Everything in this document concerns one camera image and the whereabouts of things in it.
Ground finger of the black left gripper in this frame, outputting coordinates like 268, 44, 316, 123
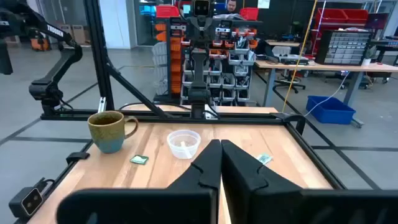
188, 17, 202, 42
201, 17, 216, 42

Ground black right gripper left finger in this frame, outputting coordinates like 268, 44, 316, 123
55, 139, 222, 224

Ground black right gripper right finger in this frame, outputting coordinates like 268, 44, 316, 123
221, 139, 398, 224

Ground parts rack with bins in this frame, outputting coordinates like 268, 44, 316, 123
152, 17, 259, 106

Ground person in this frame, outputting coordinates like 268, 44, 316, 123
224, 0, 239, 15

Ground red plastic bin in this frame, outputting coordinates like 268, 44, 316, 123
238, 7, 259, 21
155, 4, 180, 19

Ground clear plastic cup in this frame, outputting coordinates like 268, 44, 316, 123
166, 129, 202, 160

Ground grey office chair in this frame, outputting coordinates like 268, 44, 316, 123
264, 45, 307, 94

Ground grey desktop device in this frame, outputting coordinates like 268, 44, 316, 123
278, 54, 310, 65

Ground olive and teal ceramic mug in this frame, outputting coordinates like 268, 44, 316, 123
87, 110, 139, 154

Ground wooden top desk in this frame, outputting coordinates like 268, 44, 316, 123
254, 59, 398, 128

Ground blue plastic bin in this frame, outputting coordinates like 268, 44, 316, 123
305, 95, 357, 125

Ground stacked cardboard boxes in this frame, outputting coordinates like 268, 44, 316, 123
58, 24, 86, 46

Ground red tool cabinet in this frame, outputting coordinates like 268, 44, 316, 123
315, 8, 369, 30

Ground black small-drawer cabinet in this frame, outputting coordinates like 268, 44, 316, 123
315, 30, 373, 65

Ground small potted plant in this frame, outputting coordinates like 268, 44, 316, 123
362, 46, 377, 67

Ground orange floor machine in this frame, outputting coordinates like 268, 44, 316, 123
30, 37, 50, 52

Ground yellow hanging cable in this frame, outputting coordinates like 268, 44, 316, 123
281, 0, 318, 113

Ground black frame hook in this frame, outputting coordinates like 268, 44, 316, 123
269, 112, 307, 135

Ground black aluminium table frame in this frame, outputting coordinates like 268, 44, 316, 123
12, 0, 346, 224

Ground black frame clip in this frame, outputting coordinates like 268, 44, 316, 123
65, 151, 91, 164

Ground white floor cable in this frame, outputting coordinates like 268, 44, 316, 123
303, 71, 351, 118

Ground black table-level camera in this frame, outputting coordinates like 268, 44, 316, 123
8, 185, 44, 218

